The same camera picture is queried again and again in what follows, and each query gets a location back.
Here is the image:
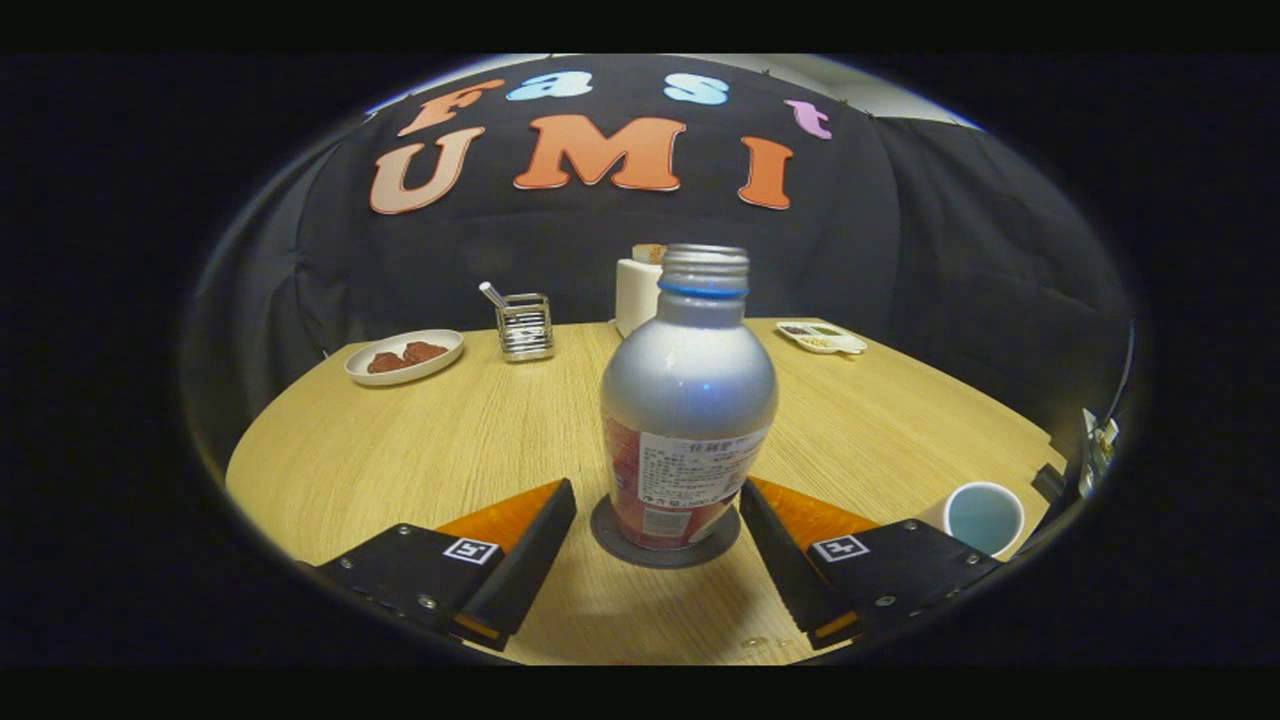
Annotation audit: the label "white toaster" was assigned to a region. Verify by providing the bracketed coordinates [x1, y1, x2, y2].
[614, 257, 665, 339]

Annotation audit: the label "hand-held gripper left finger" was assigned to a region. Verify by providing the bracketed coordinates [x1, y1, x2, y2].
[315, 477, 579, 653]

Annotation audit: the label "white divided dish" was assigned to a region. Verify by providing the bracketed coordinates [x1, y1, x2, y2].
[776, 321, 868, 356]

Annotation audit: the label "metal wire utensil holder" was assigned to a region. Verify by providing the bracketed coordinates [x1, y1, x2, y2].
[495, 293, 555, 362]

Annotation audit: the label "wooden table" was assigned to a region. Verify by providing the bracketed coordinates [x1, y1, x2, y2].
[226, 318, 1069, 666]

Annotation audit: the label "white cup with blue inside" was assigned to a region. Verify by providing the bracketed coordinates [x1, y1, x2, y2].
[918, 481, 1027, 561]

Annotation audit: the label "red-brown food pieces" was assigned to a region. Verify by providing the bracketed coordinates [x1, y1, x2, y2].
[367, 341, 449, 375]

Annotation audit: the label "dark brown round coaster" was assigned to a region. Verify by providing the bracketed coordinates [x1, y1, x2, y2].
[590, 496, 742, 570]

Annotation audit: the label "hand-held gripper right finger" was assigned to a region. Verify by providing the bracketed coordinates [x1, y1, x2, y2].
[739, 477, 1004, 651]

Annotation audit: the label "round white plate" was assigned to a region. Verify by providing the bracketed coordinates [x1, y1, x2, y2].
[344, 329, 466, 387]

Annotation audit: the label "silver bottle with red label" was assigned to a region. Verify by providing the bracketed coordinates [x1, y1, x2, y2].
[600, 243, 779, 552]

